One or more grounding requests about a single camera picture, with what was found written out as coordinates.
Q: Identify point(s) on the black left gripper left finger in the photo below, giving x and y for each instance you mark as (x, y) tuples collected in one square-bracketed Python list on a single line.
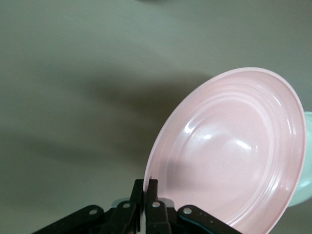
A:
[(122, 219)]

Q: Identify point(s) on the green deep bowl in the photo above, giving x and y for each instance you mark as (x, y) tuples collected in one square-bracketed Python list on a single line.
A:
[(307, 158)]

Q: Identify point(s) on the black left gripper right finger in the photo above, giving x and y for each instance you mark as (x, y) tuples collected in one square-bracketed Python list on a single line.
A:
[(158, 219)]

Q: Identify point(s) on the brown table cover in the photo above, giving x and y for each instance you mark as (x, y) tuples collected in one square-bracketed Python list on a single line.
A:
[(73, 73)]

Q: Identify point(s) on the pink shallow plate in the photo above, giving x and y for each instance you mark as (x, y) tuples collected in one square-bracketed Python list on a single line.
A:
[(231, 146)]

